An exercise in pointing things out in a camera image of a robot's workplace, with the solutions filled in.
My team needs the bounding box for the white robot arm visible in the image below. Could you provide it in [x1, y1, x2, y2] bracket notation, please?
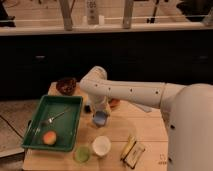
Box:
[80, 66, 213, 171]

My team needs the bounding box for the blue cup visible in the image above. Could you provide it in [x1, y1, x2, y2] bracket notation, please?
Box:
[92, 111, 108, 127]

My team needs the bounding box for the white metal cup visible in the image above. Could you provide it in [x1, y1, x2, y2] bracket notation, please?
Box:
[92, 136, 111, 157]

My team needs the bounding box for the green round sponge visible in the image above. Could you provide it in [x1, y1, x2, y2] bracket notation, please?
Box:
[74, 146, 90, 163]

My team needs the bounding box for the metal fork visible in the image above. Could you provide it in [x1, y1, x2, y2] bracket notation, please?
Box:
[41, 109, 70, 125]

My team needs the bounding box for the green plastic tray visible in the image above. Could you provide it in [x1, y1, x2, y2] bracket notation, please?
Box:
[22, 95, 83, 152]

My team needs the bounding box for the dark brown bowl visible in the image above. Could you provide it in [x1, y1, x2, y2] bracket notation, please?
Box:
[56, 77, 77, 95]

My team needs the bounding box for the orange peach fruit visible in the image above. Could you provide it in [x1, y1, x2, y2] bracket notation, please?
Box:
[43, 131, 57, 145]

